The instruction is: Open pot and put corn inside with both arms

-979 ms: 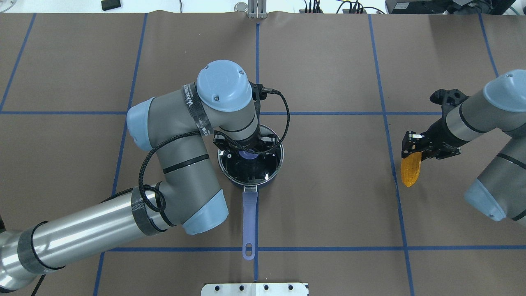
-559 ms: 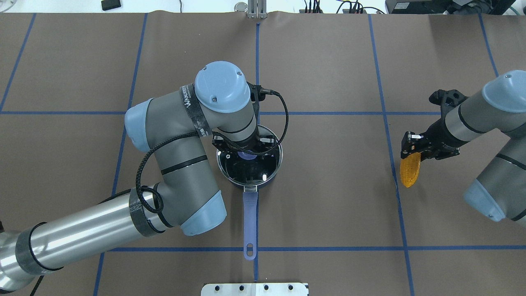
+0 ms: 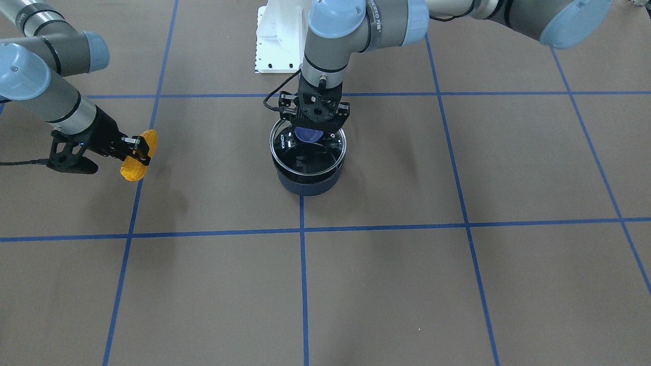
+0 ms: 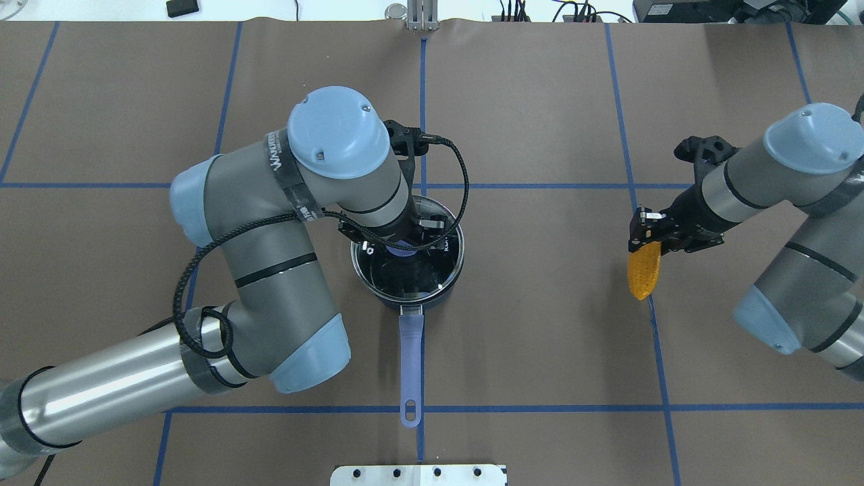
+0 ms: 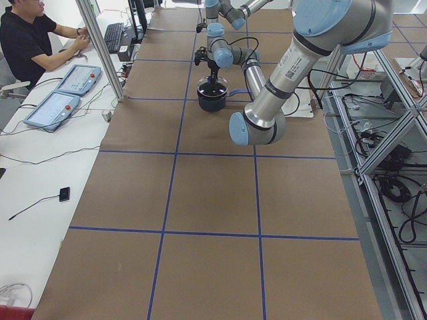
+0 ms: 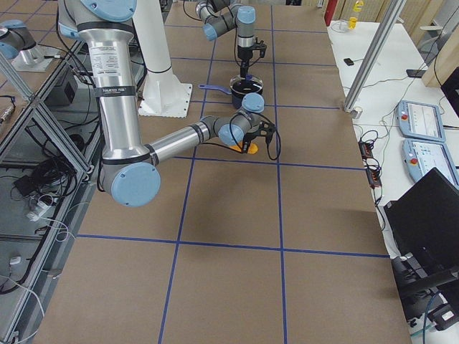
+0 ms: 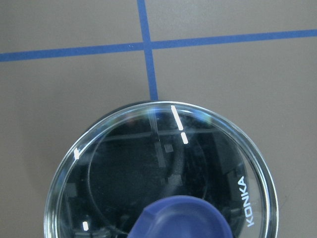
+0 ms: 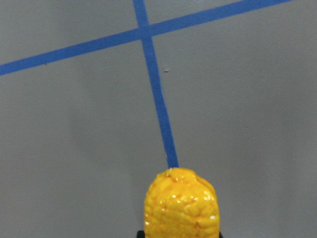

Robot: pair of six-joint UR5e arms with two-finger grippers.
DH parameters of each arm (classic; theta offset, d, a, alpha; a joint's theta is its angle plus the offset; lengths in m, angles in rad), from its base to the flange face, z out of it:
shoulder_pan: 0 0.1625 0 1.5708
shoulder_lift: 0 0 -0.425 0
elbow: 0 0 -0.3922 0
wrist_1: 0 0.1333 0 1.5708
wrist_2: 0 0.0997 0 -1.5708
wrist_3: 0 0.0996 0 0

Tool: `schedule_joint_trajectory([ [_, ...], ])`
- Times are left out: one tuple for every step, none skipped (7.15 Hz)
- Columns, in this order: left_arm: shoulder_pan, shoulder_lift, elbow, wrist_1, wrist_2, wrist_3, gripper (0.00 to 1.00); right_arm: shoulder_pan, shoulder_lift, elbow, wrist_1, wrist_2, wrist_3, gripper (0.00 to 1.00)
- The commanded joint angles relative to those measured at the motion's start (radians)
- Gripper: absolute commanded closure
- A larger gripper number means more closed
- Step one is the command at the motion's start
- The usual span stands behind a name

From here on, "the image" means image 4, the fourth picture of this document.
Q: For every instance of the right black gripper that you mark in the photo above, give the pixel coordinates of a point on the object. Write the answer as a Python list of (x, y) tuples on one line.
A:
[(683, 212)]

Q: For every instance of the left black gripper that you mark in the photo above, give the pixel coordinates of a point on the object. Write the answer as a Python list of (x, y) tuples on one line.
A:
[(403, 231)]

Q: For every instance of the yellow corn cob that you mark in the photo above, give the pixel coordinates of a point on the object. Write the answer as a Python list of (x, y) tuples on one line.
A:
[(643, 267)]

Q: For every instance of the glass pot lid blue knob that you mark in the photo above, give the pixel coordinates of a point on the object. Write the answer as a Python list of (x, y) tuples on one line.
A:
[(414, 277)]

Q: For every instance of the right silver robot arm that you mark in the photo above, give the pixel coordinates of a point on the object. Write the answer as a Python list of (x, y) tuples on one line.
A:
[(810, 160)]

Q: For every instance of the dark blue saucepan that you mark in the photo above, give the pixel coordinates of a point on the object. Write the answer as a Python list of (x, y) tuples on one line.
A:
[(411, 322)]

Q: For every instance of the small black pad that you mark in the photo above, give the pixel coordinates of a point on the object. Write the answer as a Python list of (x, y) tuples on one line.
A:
[(178, 8)]

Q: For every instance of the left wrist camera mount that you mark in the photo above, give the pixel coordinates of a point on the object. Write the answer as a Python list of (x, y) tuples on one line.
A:
[(407, 142)]

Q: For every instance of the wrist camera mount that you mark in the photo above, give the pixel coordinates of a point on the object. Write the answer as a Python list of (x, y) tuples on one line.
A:
[(709, 151), (407, 142)]

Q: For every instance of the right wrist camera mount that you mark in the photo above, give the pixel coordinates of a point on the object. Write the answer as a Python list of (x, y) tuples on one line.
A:
[(709, 151)]

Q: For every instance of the aluminium frame post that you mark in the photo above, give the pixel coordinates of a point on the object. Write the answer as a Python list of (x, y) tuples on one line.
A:
[(422, 15)]

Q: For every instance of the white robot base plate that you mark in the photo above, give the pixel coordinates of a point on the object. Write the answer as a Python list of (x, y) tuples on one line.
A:
[(421, 474)]

